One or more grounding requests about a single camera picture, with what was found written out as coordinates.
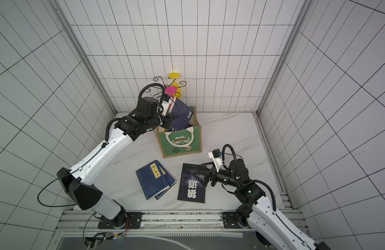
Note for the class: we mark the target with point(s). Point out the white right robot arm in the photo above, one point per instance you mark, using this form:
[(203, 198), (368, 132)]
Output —
[(258, 209)]

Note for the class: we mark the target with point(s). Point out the yellow plastic goblet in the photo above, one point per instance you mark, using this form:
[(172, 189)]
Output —
[(174, 76)]

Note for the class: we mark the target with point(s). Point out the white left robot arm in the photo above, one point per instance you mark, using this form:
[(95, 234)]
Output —
[(78, 181)]

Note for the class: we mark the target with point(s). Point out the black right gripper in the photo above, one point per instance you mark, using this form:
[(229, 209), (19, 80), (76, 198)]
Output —
[(211, 176)]

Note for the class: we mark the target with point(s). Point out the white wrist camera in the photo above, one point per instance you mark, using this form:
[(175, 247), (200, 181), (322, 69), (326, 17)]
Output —
[(167, 104), (216, 157)]

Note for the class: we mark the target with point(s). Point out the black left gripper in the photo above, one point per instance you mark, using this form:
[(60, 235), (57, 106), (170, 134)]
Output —
[(168, 118)]

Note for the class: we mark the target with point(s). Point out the dark blue barcode book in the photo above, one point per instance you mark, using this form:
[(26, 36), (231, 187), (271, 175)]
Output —
[(181, 114)]

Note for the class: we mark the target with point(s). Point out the metal base rail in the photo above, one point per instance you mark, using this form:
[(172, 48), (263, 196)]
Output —
[(79, 223)]

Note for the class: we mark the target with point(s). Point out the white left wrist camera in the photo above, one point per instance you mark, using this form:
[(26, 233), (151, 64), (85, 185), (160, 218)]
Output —
[(167, 104)]

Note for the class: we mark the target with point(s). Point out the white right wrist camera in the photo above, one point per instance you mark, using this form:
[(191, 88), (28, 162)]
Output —
[(216, 157)]

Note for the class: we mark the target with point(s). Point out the burlap Christmas canvas bag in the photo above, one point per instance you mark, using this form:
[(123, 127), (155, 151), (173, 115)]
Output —
[(182, 137)]

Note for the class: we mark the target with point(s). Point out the blue book with label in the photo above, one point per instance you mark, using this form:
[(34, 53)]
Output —
[(152, 179)]

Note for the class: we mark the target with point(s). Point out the pink plastic goblet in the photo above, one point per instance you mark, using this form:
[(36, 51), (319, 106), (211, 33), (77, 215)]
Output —
[(171, 90)]

